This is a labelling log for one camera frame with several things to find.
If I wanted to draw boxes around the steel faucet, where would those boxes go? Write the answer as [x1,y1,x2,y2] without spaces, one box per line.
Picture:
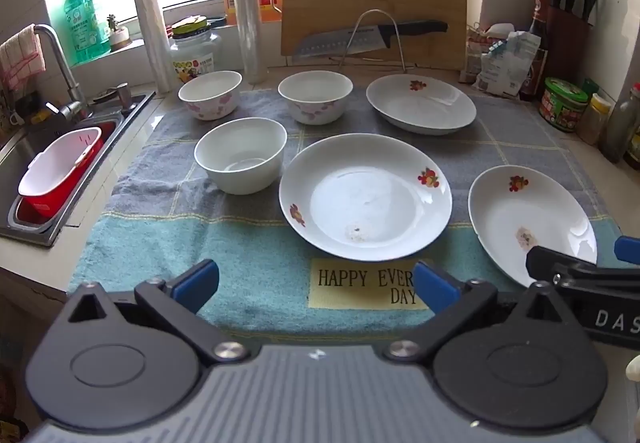
[32,23,91,121]

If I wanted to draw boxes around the small yellow lidded jar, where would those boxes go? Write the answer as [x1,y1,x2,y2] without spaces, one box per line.
[580,93,612,146]

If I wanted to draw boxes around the black handled kitchen knife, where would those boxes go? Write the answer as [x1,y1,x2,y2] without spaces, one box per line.
[292,19,449,64]

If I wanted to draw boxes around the white blue plastic packet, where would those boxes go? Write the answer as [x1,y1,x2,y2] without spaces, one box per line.
[475,30,542,98]

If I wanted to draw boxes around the stainless steel sink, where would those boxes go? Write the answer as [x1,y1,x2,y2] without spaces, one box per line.
[0,90,156,249]

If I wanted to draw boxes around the pink checked dishcloth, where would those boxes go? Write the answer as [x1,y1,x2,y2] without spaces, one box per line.
[0,23,47,91]

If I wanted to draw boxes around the blue grey checked towel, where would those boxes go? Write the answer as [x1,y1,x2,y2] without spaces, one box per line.
[67,87,631,341]

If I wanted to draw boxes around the red plastic basin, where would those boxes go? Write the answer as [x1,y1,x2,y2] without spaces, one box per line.
[15,120,106,219]

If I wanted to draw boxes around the red white plastic packet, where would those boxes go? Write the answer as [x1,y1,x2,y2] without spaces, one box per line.
[460,23,516,84]

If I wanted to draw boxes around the metal wire rack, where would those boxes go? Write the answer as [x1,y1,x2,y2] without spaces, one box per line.
[336,9,416,74]

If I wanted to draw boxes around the dark soy sauce bottle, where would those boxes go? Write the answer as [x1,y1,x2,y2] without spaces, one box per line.
[520,0,552,101]

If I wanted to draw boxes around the large round fruit-print plate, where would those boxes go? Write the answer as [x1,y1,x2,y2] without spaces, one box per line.
[278,133,453,261]

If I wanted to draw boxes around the green lidded jar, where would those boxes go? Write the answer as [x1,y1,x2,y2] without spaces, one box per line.
[539,77,590,133]

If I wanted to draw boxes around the tall cling film roll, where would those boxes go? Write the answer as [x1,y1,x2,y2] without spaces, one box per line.
[227,0,269,85]

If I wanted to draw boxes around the short cling film roll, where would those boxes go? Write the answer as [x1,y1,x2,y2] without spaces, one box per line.
[132,0,173,96]

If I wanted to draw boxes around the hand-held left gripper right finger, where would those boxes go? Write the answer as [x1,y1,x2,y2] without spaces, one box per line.
[384,260,571,365]

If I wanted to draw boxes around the plain white bowl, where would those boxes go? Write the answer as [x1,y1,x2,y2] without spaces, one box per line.
[194,117,288,195]

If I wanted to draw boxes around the small potted plant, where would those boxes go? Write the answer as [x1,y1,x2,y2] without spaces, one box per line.
[106,14,133,51]

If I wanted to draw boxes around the clear glass bottle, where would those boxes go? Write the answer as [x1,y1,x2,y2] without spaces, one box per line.
[602,83,640,164]

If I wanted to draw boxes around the glass jar green lid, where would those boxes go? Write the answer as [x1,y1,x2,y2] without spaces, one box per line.
[167,16,223,84]

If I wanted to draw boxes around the white oval fruit-print plate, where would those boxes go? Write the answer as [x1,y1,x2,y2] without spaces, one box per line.
[366,74,477,135]
[468,164,598,288]

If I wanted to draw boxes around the dark wooden knife block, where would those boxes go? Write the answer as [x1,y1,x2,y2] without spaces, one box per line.
[546,3,592,90]

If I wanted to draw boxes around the white floral bowl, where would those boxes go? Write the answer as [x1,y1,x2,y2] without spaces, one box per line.
[178,70,243,121]
[277,70,354,125]

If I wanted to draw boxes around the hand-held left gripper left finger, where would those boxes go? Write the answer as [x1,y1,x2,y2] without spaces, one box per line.
[65,259,251,366]

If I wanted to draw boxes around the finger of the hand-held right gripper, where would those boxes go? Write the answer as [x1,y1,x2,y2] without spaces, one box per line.
[614,235,640,267]
[526,245,599,282]

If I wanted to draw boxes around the green dish soap bottle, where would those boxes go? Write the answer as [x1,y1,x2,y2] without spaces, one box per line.
[64,0,112,64]

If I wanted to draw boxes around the white plastic colander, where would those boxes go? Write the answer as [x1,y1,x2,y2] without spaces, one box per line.
[18,127,103,198]

